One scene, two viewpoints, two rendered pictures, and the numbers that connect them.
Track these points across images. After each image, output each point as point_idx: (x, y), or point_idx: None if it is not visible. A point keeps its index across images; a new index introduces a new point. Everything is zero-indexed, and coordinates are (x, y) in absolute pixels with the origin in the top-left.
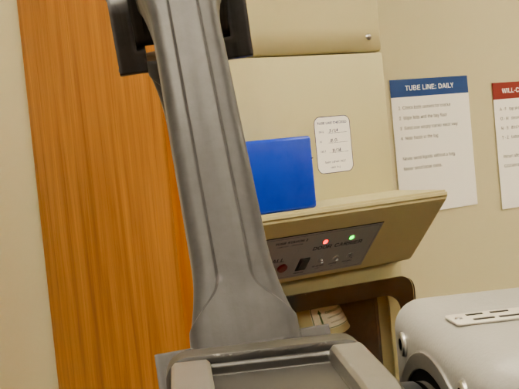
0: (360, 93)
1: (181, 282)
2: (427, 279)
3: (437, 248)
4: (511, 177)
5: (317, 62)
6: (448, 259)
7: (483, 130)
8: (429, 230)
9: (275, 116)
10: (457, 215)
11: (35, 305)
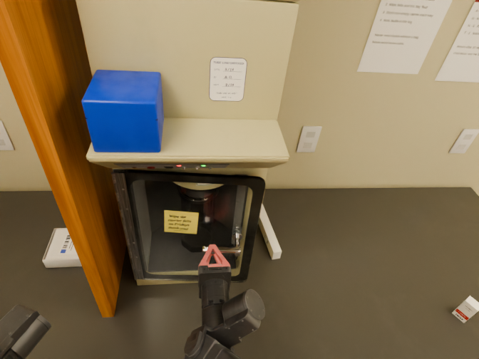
0: (264, 41)
1: (47, 177)
2: (358, 110)
3: (373, 95)
4: (454, 61)
5: (222, 6)
6: (378, 102)
7: (452, 24)
8: (373, 83)
9: (171, 50)
10: (398, 78)
11: None
